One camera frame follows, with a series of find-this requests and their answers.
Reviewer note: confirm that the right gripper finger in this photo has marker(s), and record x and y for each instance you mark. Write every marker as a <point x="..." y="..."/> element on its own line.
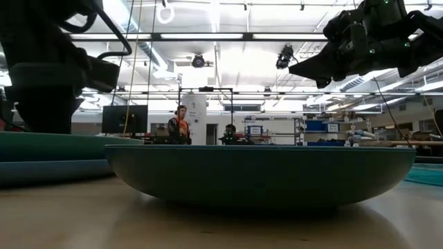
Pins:
<point x="322" y="67"/>

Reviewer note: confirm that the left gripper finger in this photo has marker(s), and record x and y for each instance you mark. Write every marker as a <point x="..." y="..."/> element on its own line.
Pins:
<point x="48" y="114"/>

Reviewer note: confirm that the large dark green plate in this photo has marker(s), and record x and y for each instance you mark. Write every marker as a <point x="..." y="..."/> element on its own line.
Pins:
<point x="259" y="176"/>
<point x="52" y="147"/>

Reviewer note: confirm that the translucent teal plate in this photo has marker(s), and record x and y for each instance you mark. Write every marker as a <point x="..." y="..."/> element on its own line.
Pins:
<point x="427" y="174"/>

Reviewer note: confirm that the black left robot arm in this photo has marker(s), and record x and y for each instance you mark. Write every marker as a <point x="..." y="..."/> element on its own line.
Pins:
<point x="34" y="27"/>

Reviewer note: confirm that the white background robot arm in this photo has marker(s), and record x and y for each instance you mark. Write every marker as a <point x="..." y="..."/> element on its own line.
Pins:
<point x="360" y="134"/>

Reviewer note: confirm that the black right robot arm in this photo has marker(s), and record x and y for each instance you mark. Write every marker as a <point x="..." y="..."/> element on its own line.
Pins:
<point x="425" y="27"/>

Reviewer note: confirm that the blue storage bins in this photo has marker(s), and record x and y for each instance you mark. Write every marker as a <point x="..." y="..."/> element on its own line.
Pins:
<point x="315" y="125"/>

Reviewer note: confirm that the large blue plate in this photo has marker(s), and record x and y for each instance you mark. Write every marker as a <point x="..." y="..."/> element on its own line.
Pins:
<point x="52" y="173"/>

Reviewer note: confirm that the black computer monitor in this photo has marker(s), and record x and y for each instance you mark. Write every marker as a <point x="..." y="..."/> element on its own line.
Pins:
<point x="124" y="119"/>

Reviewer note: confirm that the blue white sign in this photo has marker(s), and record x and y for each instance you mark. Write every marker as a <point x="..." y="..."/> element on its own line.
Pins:
<point x="254" y="130"/>

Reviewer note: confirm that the wooden background table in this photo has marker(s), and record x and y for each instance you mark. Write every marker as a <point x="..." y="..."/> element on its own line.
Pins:
<point x="380" y="142"/>

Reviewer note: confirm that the seated person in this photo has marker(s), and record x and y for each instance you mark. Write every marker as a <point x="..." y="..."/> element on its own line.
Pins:
<point x="230" y="135"/>

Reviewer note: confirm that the standing person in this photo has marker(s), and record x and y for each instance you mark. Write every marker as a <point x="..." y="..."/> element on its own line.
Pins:
<point x="178" y="129"/>

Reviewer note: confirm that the white pillar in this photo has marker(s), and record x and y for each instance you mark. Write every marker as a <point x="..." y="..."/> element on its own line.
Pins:
<point x="197" y="117"/>

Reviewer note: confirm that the black hanging camera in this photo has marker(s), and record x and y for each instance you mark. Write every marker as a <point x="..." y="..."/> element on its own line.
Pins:
<point x="284" y="57"/>

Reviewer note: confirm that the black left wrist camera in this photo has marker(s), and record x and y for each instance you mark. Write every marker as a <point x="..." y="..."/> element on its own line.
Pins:
<point x="104" y="74"/>

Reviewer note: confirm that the black background rig frame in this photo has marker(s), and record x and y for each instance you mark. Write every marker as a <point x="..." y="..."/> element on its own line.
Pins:
<point x="206" y="89"/>

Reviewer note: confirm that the round black ceiling camera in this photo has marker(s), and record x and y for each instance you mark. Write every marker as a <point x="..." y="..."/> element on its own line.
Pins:
<point x="198" y="61"/>

